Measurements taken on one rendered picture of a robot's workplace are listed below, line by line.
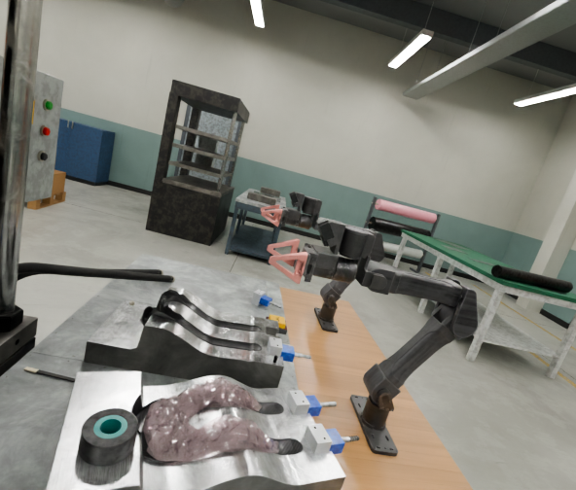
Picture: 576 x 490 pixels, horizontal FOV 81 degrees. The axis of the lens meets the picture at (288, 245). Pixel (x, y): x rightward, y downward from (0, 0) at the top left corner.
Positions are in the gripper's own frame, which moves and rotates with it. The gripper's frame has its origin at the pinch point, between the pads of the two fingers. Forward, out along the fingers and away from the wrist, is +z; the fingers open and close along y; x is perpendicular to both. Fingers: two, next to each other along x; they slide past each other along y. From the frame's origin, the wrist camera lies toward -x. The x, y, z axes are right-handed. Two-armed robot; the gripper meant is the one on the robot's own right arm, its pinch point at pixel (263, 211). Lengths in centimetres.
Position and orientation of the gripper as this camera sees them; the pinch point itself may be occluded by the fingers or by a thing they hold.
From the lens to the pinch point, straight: 135.7
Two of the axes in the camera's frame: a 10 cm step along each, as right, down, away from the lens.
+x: -2.5, 9.4, 2.2
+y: 1.0, 2.5, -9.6
